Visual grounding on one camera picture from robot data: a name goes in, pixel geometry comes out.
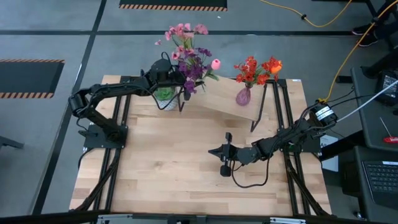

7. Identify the red artificial flower bunch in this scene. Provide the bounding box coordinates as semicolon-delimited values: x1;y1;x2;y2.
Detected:
233;55;280;88

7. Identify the black hazard-striped floor mat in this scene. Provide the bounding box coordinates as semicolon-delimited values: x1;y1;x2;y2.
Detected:
119;0;228;12
0;58;65;100

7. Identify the pink glass vase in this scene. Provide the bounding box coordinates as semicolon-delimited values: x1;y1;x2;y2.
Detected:
235;86;252;107

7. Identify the purple artificial flower bunch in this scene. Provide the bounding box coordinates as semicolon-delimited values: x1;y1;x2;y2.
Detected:
175;46;214;95

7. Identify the grey furniture leg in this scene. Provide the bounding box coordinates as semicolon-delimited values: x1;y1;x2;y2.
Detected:
0;136;25;150

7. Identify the black device with screen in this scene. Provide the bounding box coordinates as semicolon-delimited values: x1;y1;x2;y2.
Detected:
375;70;398;106

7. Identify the silver aluminium bracket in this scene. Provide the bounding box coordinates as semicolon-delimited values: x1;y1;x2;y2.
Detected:
269;217;307;224
96;213;133;224

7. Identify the yellow cable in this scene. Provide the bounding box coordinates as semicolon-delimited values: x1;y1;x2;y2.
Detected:
259;0;354;28
317;0;398;106

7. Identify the person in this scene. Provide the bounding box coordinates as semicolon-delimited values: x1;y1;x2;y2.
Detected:
351;0;398;47

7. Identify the succulent in patterned grey pot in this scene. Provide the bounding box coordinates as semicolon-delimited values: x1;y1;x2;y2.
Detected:
153;86;178;112

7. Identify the white cable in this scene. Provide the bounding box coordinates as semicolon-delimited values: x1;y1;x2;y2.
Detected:
337;79;398;123

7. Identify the dark grey desk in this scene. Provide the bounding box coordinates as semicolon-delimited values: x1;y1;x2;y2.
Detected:
337;146;398;224
351;67;398;152

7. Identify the pink artificial flower bunch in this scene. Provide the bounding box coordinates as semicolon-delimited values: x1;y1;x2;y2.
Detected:
154;22;210;62

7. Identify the wooden shelf with black legs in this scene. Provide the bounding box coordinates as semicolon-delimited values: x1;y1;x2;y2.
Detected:
177;74;267;133

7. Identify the red-handled screwdriver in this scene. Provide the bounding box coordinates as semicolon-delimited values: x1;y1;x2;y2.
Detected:
379;117;398;144

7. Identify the pink artificial tulip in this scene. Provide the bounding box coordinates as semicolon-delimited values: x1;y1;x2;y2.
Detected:
203;58;222;82

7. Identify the black laptop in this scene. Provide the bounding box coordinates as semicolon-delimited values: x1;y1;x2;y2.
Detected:
362;160;398;210

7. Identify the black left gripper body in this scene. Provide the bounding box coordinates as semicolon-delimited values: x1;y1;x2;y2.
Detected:
169;70;192;101

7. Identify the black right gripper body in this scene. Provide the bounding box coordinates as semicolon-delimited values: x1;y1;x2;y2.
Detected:
220;132;239;177

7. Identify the orange artificial tulip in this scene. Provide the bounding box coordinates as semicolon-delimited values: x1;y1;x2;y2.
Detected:
269;58;284;75

